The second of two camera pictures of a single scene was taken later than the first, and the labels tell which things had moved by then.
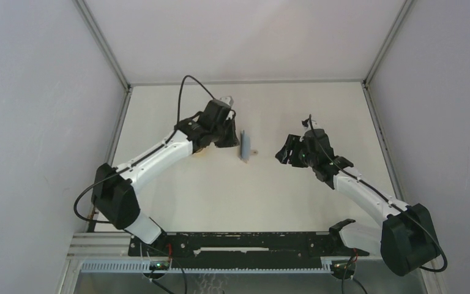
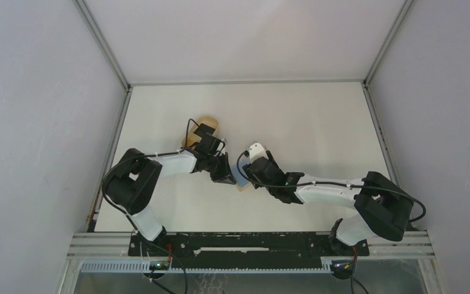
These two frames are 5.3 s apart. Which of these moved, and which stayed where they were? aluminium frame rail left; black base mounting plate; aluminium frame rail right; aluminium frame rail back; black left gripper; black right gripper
Moved: black right gripper; black left gripper
Stayed: aluminium frame rail right; black base mounting plate; aluminium frame rail left; aluminium frame rail back
